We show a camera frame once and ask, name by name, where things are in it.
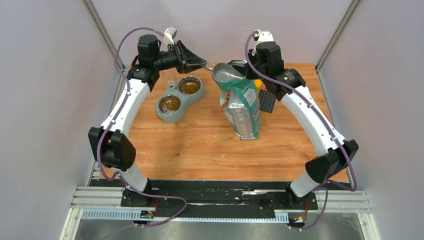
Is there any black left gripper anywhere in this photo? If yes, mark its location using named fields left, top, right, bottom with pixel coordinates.
left=151, top=40, right=206, bottom=74

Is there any grey metal food scoop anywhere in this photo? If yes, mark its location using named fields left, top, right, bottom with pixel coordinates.
left=201, top=62, right=245, bottom=83

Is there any green pet food bag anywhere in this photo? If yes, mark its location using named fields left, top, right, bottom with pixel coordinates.
left=214, top=73, right=260, bottom=140

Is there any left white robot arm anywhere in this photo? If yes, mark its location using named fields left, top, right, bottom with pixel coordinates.
left=88, top=34, right=207, bottom=207

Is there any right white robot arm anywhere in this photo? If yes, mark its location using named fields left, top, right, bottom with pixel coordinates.
left=244, top=41, right=359, bottom=209

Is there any brown pet food kibble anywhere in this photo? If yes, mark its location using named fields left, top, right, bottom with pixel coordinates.
left=157, top=82, right=206, bottom=115

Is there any teal double pet bowl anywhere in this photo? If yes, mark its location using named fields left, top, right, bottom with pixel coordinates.
left=156, top=75, right=206, bottom=124

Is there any yellow building block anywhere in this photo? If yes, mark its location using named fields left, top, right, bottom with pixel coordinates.
left=254, top=79, right=263, bottom=93

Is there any dark grey building baseplate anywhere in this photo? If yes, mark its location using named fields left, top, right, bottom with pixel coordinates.
left=259, top=89, right=276, bottom=113

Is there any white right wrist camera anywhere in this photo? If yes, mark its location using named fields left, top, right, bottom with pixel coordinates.
left=251, top=29, right=274, bottom=56

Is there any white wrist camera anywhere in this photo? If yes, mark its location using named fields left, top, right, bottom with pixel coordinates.
left=163, top=27, right=178, bottom=46
left=251, top=29, right=274, bottom=56

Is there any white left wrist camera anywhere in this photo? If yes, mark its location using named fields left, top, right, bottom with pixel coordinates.
left=163, top=27, right=178, bottom=46

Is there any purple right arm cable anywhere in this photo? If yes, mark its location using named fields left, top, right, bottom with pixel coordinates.
left=244, top=30, right=358, bottom=232

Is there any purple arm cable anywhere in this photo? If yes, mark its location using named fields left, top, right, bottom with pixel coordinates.
left=76, top=27, right=189, bottom=240
left=244, top=30, right=358, bottom=232

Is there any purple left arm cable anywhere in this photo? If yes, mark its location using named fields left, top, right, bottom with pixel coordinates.
left=76, top=27, right=189, bottom=240

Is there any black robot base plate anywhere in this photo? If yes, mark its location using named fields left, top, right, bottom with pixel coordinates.
left=89, top=179, right=318, bottom=219

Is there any slotted grey cable duct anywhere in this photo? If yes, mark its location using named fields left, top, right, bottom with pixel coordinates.
left=81, top=207, right=290, bottom=223

